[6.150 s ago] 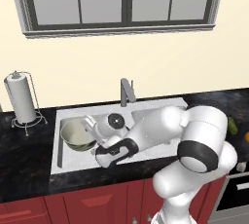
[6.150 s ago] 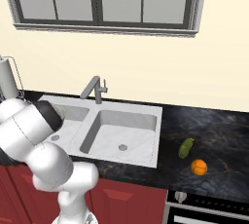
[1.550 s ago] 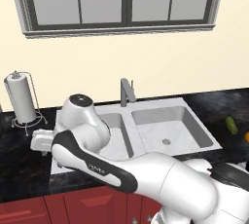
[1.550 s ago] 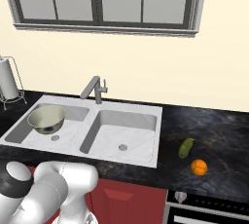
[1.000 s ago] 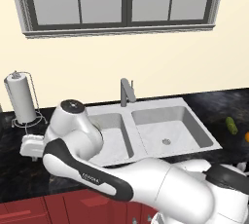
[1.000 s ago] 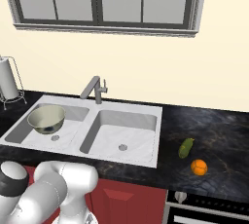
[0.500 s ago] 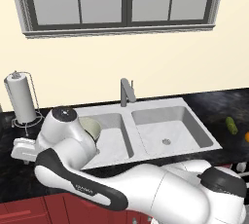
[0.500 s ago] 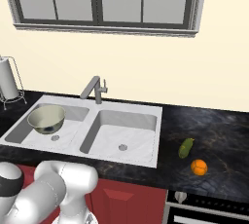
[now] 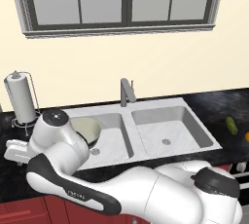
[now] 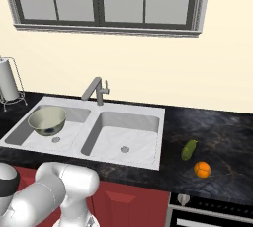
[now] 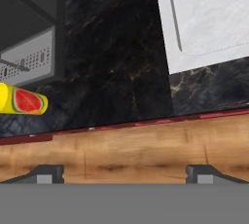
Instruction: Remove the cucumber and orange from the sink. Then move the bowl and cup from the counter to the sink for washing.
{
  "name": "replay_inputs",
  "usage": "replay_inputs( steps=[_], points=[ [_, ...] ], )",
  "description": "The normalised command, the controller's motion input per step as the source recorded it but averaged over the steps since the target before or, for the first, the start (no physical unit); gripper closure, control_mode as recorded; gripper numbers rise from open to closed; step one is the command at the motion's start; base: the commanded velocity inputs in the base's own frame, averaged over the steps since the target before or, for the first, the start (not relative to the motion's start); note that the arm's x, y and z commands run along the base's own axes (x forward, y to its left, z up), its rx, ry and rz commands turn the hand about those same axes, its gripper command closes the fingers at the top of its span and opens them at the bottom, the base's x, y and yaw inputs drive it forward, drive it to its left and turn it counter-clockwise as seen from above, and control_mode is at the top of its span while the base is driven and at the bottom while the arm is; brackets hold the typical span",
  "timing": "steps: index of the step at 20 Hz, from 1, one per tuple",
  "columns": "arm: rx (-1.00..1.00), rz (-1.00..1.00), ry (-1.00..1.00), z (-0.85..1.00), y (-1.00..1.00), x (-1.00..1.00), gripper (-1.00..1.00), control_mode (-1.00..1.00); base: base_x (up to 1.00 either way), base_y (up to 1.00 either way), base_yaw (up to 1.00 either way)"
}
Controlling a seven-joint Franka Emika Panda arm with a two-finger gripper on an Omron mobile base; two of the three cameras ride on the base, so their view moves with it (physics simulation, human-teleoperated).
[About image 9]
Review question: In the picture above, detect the cream bowl with dark rim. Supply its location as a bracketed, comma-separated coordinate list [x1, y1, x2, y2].
[69, 117, 103, 150]

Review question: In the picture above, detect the white appliance knob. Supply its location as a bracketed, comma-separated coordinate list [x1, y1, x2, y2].
[235, 162, 248, 173]

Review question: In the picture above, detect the green cucumber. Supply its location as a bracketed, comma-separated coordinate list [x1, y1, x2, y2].
[225, 116, 239, 135]

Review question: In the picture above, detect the red cupboard door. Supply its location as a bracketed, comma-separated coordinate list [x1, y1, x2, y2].
[0, 196, 51, 224]
[44, 194, 151, 224]

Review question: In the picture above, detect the white paper towel roll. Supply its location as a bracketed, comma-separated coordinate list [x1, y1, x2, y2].
[3, 73, 38, 125]

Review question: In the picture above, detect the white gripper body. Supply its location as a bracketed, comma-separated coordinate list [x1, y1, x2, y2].
[3, 138, 33, 165]

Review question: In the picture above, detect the grey double-basin sink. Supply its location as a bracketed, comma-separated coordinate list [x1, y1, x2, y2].
[60, 96, 224, 171]

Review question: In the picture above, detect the grey sink tap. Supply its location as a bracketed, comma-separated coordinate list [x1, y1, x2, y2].
[120, 77, 137, 108]

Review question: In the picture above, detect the black and white appliance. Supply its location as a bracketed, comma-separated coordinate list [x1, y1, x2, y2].
[229, 160, 249, 224]

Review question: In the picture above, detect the wire paper towel holder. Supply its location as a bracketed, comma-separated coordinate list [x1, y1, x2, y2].
[11, 70, 43, 137]

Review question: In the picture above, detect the grey-framed window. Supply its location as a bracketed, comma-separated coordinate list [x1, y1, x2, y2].
[7, 0, 228, 40]

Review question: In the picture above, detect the red cupboard door handle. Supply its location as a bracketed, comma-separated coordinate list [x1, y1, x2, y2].
[0, 209, 33, 220]

